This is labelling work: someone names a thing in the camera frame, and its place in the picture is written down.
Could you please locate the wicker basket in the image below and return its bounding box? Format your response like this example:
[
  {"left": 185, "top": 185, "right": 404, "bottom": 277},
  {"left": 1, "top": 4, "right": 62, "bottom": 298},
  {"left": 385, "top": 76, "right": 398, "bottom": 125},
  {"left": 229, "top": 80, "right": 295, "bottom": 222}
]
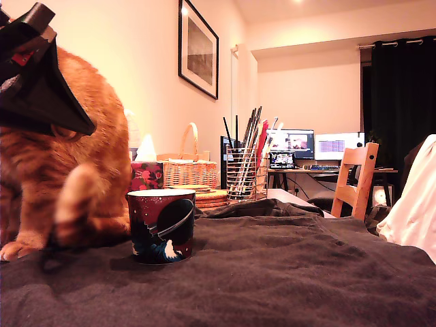
[{"left": 155, "top": 122, "right": 219, "bottom": 190}]

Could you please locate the dark long utensil handle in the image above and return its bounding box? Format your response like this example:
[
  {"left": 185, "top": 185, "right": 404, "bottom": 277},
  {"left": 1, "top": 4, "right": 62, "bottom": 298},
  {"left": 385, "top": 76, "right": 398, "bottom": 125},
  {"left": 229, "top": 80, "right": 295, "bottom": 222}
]
[
  {"left": 248, "top": 106, "right": 264, "bottom": 151},
  {"left": 242, "top": 108, "right": 258, "bottom": 151}
]

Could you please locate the black framed wall picture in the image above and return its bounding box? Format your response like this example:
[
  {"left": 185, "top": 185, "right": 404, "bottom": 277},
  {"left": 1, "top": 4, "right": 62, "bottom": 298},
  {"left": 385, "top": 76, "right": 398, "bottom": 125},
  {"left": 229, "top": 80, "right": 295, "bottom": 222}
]
[{"left": 177, "top": 0, "right": 220, "bottom": 101}]

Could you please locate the white utensil handle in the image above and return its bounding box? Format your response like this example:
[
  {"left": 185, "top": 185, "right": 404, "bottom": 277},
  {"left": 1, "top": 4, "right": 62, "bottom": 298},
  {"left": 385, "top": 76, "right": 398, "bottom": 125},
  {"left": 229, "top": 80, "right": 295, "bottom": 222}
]
[{"left": 272, "top": 121, "right": 285, "bottom": 151}]

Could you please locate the grey metal utensil handle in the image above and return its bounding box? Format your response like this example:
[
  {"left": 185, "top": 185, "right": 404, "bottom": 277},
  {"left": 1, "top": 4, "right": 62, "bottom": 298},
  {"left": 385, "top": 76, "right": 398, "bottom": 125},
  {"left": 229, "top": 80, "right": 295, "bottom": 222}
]
[{"left": 267, "top": 116, "right": 280, "bottom": 151}]

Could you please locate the white curtain rod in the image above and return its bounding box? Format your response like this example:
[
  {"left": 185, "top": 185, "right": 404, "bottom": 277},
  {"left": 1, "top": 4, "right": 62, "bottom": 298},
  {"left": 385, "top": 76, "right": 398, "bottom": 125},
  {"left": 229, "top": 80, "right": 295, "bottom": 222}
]
[{"left": 357, "top": 39, "right": 436, "bottom": 49}]

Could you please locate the dark green curtain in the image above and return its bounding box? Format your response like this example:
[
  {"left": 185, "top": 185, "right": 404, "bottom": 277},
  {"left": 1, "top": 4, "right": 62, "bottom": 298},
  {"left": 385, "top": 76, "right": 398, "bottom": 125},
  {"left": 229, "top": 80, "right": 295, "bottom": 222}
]
[{"left": 361, "top": 35, "right": 436, "bottom": 202}]

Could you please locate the round cork trivet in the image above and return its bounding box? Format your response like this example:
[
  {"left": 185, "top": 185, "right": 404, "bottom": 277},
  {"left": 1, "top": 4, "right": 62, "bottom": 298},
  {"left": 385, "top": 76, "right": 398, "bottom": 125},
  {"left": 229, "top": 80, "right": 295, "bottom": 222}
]
[
  {"left": 194, "top": 199, "right": 228, "bottom": 209},
  {"left": 194, "top": 189, "right": 228, "bottom": 202}
]

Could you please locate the backlit keyboard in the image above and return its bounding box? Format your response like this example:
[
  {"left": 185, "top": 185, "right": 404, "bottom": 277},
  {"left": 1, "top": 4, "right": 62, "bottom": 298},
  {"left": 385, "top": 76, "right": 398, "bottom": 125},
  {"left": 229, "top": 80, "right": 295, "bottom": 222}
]
[{"left": 309, "top": 163, "right": 341, "bottom": 172}]

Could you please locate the white paper tissue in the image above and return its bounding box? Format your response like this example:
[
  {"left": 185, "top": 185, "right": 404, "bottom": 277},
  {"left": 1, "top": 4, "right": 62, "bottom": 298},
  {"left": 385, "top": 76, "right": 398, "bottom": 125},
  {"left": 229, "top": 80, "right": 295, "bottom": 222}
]
[{"left": 134, "top": 134, "right": 158, "bottom": 163}]

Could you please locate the dark red space print mug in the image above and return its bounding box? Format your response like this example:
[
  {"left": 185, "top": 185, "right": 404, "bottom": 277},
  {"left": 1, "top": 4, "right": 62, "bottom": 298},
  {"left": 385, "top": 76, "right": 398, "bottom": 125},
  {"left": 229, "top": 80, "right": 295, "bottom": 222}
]
[{"left": 126, "top": 189, "right": 197, "bottom": 266}]

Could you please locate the large clear water bottle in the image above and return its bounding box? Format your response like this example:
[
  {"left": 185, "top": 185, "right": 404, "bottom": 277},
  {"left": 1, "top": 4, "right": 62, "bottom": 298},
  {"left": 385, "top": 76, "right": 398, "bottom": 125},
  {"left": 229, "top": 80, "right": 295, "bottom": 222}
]
[{"left": 123, "top": 108, "right": 141, "bottom": 161}]

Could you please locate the dark grey knitted cloth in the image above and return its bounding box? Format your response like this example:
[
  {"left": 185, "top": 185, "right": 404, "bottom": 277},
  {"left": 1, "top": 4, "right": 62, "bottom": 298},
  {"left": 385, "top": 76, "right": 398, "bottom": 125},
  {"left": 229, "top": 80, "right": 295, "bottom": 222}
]
[{"left": 0, "top": 198, "right": 436, "bottom": 327}]

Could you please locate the light wooden chair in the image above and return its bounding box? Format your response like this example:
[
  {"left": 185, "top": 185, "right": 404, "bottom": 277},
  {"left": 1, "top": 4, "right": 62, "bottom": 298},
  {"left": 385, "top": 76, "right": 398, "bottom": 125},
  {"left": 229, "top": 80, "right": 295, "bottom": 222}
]
[{"left": 330, "top": 142, "right": 380, "bottom": 221}]

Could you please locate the floral tissue box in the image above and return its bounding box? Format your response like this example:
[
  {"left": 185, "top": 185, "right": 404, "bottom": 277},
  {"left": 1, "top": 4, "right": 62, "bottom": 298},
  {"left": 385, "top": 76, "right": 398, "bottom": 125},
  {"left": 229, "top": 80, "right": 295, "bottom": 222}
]
[{"left": 128, "top": 161, "right": 165, "bottom": 192}]

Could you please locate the computer case with lit fan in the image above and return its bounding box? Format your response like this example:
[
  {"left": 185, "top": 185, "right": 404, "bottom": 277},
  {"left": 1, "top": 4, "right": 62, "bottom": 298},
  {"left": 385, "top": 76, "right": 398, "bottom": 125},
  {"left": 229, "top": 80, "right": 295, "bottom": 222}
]
[{"left": 371, "top": 183, "right": 394, "bottom": 208}]

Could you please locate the white crumpled cloth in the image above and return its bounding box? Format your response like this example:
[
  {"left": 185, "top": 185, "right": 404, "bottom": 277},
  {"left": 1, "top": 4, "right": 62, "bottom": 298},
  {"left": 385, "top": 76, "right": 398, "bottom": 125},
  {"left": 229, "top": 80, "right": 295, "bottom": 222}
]
[{"left": 376, "top": 134, "right": 436, "bottom": 265}]

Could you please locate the wooden desk with black legs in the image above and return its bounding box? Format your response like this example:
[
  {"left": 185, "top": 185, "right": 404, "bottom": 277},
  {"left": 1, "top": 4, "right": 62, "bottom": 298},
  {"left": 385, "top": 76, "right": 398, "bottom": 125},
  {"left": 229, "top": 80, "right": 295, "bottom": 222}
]
[{"left": 267, "top": 168, "right": 399, "bottom": 202}]

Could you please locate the chrome wire utensil rack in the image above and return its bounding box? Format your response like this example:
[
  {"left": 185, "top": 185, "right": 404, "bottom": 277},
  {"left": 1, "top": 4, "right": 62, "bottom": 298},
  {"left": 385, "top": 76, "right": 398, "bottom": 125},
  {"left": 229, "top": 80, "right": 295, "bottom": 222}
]
[{"left": 225, "top": 142, "right": 269, "bottom": 204}]

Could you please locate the monitor showing video windows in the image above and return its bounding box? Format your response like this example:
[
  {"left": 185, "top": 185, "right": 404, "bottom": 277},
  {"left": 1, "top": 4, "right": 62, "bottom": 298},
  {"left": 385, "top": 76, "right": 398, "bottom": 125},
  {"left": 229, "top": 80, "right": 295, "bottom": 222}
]
[{"left": 265, "top": 128, "right": 315, "bottom": 160}]

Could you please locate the small lit screen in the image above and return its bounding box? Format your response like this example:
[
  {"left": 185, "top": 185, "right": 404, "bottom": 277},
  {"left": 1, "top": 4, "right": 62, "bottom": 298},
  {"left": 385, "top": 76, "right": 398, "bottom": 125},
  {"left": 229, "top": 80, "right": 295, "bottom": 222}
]
[{"left": 268, "top": 151, "right": 296, "bottom": 170}]

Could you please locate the monitor showing spreadsheet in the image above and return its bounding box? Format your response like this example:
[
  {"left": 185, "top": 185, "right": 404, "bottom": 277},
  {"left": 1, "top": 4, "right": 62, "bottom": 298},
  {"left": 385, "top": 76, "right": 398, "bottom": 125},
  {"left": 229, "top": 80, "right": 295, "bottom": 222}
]
[{"left": 314, "top": 131, "right": 366, "bottom": 161}]

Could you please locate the ginger cat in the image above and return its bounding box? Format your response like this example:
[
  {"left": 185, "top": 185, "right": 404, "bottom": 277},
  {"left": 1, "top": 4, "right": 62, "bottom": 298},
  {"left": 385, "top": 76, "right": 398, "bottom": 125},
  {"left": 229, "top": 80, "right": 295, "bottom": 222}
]
[{"left": 0, "top": 46, "right": 133, "bottom": 262}]

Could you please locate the red kitchen utensil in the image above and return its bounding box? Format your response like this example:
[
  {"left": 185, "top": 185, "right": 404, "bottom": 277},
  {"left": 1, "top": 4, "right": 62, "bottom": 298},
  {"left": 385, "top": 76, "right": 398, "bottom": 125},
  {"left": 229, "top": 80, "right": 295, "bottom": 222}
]
[{"left": 255, "top": 119, "right": 270, "bottom": 164}]

